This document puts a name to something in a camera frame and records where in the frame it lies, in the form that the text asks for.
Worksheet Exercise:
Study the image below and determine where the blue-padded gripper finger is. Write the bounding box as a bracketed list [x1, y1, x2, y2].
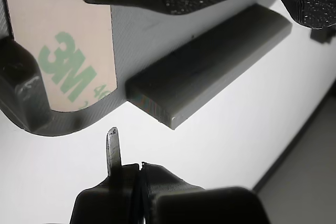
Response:
[135, 162, 271, 224]

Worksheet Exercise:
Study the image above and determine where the blue-padded gripper finger with blade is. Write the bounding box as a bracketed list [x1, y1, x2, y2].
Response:
[69, 126, 140, 224]

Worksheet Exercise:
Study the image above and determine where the tan 3M tape liner strip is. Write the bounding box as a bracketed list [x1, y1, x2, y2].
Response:
[4, 0, 118, 112]

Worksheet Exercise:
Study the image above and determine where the grey 3D printed fixture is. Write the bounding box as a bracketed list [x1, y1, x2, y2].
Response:
[0, 0, 293, 137]

